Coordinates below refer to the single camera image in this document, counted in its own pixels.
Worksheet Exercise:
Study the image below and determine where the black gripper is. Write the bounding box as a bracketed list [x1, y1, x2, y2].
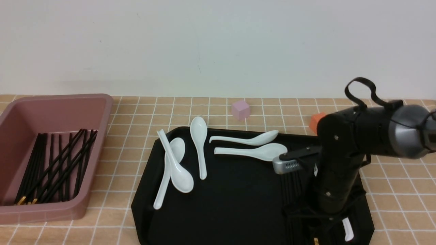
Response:
[283, 191, 368, 245]

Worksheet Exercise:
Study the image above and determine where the white spoon horizontal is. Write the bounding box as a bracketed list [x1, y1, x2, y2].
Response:
[214, 143, 288, 162]
[209, 130, 279, 146]

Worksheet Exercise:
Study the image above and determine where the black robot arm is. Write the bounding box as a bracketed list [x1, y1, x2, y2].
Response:
[274, 103, 435, 245]

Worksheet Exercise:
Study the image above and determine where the white spoon right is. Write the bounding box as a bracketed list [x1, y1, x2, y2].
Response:
[342, 217, 355, 242]

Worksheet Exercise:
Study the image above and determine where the orange cube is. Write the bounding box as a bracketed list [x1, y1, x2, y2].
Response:
[309, 113, 326, 135]

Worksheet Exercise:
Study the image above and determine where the black plastic tray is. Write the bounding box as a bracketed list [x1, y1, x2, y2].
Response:
[131, 127, 374, 245]

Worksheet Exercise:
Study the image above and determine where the pink cube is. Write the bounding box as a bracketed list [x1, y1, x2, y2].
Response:
[231, 99, 251, 121]

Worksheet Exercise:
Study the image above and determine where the white spoon upright centre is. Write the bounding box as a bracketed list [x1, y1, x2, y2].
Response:
[190, 116, 207, 180]

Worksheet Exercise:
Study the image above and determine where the white spoon crossed left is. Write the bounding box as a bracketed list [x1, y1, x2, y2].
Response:
[157, 130, 194, 193]

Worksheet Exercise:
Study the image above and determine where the white spoon far left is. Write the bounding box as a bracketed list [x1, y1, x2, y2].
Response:
[154, 137, 186, 210]

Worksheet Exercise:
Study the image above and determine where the black chopstick in bin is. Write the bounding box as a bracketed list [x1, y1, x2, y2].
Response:
[30, 130, 98, 205]
[45, 134, 55, 193]
[16, 133, 46, 205]
[72, 130, 88, 198]
[63, 132, 73, 201]
[14, 129, 86, 205]

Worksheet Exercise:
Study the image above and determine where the pink plastic bin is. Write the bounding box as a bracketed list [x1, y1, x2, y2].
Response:
[0, 94, 113, 225]

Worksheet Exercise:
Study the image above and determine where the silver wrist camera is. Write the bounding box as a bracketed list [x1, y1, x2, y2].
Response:
[272, 157, 303, 174]

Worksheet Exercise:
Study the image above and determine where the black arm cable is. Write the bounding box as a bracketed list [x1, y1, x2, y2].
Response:
[345, 77, 436, 164]

